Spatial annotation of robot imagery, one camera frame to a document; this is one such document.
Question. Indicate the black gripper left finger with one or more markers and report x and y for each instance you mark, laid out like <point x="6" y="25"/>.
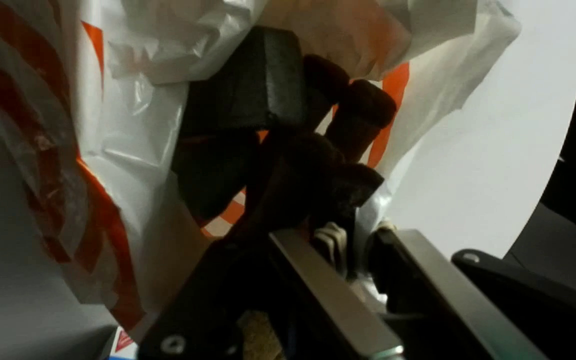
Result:
<point x="315" y="292"/>

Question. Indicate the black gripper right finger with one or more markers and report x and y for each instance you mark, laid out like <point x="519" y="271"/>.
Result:
<point x="434" y="292"/>

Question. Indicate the brown toy moose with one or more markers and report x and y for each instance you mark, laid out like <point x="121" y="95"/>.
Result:
<point x="315" y="173"/>

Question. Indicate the black eraser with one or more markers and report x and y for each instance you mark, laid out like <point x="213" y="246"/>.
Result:
<point x="255" y="83"/>

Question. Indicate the white plastic bag red logo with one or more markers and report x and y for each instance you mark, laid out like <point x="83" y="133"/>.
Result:
<point x="129" y="152"/>

